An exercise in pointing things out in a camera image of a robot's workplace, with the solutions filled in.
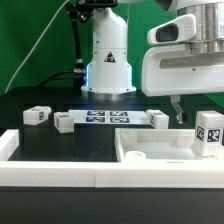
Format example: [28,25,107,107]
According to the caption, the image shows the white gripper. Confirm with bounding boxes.
[142,14,224,124]

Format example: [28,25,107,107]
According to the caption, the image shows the white marker tag sheet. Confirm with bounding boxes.
[68,110,149,125]

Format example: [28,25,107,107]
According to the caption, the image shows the white cable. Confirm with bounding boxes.
[3,0,72,96]

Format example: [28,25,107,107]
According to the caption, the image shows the white U-shaped obstacle fence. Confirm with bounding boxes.
[0,129,224,188]

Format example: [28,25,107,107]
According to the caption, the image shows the white square tabletop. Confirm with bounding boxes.
[115,128,224,162]

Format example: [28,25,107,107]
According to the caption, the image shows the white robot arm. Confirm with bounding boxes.
[77,0,224,120]

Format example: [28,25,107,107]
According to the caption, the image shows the black cable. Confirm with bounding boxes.
[39,69,84,89]

